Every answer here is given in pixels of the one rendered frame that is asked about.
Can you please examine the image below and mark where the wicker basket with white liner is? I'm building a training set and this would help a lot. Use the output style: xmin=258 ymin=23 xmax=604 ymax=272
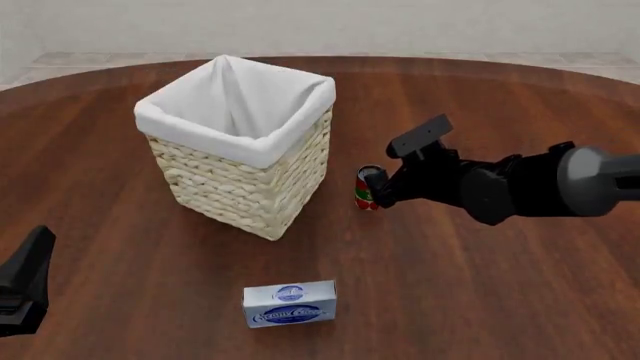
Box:
xmin=133 ymin=54 xmax=336 ymax=243

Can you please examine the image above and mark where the small flat plate on stalk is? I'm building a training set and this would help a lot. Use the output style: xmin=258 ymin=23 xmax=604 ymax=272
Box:
xmin=385 ymin=113 xmax=455 ymax=160

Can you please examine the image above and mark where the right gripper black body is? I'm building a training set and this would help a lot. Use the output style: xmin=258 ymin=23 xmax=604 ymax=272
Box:
xmin=387 ymin=143 xmax=471 ymax=207

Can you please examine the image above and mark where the red and green tomato sauce tin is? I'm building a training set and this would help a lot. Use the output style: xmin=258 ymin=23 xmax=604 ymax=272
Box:
xmin=355 ymin=164 xmax=385 ymax=213

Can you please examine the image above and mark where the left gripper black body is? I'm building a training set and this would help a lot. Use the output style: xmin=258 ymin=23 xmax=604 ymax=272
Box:
xmin=0 ymin=261 xmax=50 ymax=336

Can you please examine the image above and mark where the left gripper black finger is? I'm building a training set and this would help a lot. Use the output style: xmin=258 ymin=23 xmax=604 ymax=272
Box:
xmin=13 ymin=224 xmax=57 ymax=305

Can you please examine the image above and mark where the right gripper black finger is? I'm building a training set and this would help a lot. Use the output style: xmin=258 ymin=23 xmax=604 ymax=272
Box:
xmin=364 ymin=168 xmax=397 ymax=210

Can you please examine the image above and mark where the blue and white cream cheese box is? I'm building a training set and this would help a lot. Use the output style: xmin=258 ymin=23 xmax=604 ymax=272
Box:
xmin=242 ymin=279 xmax=338 ymax=330

